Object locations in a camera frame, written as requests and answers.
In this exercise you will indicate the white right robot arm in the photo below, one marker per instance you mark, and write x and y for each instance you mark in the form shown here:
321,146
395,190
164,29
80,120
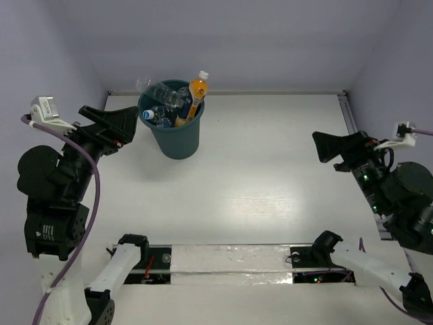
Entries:
412,229

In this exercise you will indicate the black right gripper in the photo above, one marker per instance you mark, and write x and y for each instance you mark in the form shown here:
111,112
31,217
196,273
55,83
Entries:
350,146

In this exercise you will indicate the blue label water bottle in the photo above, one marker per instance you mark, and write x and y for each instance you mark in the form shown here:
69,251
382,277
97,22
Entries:
185,96

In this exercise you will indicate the blue cap water bottle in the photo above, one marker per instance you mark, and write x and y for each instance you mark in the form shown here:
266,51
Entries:
164,123

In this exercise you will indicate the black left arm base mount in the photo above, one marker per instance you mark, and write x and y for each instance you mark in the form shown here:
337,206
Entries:
156,270

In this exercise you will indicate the upright-lying clear ribbed bottle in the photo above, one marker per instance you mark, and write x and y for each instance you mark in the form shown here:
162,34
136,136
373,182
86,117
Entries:
160,92

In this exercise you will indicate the clear bottle blue-white cap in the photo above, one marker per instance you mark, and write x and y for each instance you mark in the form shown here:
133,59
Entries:
153,114

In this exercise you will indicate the dark green plastic bin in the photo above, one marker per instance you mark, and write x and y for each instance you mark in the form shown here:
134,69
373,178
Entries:
177,142

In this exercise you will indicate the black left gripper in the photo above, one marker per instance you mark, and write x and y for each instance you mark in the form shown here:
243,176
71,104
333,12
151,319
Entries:
98,136

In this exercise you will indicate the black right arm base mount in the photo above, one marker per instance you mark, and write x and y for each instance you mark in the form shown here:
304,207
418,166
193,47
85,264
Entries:
313,265

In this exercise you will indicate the orange label drink bottle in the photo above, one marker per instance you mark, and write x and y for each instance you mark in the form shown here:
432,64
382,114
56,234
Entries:
199,89

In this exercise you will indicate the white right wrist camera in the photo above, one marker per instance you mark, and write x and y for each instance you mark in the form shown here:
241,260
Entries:
402,137

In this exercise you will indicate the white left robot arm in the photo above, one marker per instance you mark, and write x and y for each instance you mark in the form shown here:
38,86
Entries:
55,235

